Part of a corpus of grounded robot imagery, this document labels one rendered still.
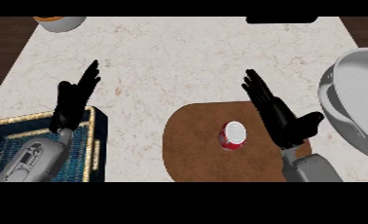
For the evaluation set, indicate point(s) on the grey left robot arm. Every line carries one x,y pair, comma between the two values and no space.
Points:
36,159

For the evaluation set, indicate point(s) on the brown wooden cutting board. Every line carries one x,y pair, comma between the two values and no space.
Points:
216,150

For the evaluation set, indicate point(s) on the grey metal pot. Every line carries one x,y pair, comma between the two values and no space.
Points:
348,98

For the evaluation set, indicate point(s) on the red can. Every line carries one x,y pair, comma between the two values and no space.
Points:
233,135

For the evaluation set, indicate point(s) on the blue tray with gold trim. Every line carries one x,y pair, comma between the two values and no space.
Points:
82,150

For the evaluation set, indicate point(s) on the black appliance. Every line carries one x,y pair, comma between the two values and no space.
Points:
281,19

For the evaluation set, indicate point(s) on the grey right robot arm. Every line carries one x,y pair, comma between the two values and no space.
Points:
307,166

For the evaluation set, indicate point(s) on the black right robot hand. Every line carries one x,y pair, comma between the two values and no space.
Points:
280,117

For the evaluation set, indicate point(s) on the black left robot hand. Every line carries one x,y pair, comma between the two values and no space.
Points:
72,104

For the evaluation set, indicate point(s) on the grey bowl with orange content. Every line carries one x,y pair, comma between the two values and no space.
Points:
60,23

